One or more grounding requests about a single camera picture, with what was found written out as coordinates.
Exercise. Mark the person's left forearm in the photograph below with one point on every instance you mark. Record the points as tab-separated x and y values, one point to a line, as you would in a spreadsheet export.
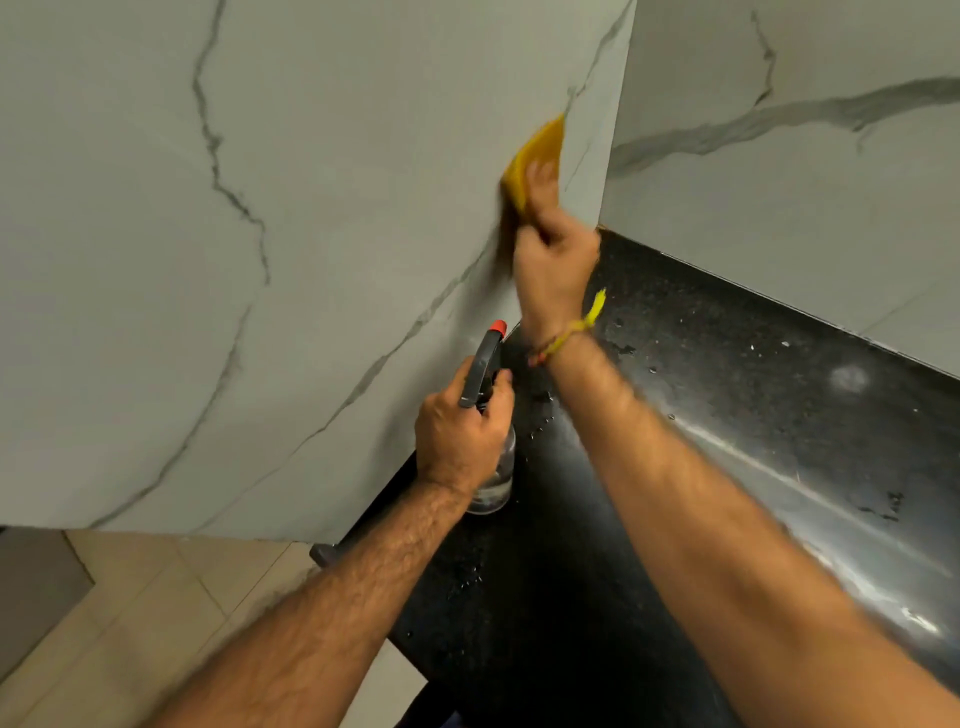
315	622

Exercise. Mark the yellow thread wristband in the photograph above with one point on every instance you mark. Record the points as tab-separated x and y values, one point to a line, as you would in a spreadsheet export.
574	330

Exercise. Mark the person's left hand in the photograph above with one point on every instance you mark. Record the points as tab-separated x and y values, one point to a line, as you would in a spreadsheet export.
457	442

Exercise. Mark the yellow cleaning cloth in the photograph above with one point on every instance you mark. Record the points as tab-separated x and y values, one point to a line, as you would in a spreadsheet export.
536	157

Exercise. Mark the person's right hand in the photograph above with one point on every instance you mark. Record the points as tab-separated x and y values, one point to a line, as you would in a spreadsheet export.
555	277

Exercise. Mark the person's right forearm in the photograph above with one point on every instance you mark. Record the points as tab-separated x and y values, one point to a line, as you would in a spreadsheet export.
750	555

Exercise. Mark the black stone countertop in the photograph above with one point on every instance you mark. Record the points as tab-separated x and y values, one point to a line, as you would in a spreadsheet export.
750	390

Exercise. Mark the clear spray bottle black trigger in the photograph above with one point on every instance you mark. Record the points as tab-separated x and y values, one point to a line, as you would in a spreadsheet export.
484	367

